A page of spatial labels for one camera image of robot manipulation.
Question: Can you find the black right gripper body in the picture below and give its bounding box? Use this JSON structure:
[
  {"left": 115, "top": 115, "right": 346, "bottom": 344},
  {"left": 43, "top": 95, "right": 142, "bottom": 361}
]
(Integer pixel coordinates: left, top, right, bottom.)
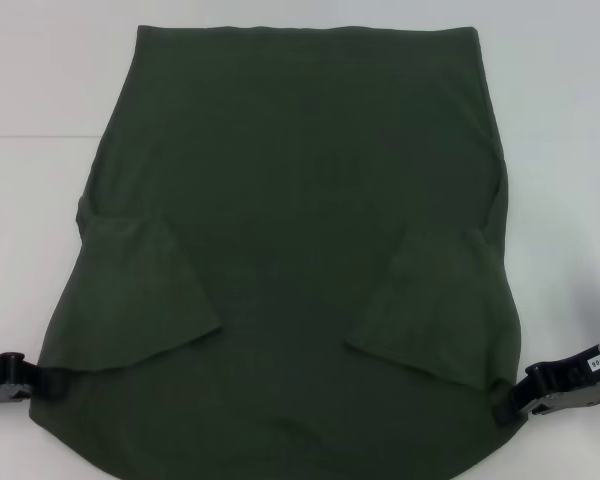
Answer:
[{"left": 523, "top": 347, "right": 600, "bottom": 417}]

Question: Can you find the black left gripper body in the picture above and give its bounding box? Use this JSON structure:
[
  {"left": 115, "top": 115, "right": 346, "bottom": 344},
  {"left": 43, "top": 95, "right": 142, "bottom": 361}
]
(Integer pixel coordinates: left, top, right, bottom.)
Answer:
[{"left": 0, "top": 351, "right": 32, "bottom": 408}]

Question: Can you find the dark green printed t-shirt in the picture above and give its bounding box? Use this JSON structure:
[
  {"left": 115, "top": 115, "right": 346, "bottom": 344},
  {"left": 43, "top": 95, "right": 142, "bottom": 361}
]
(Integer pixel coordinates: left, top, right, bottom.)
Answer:
[{"left": 27, "top": 23, "right": 525, "bottom": 480}]

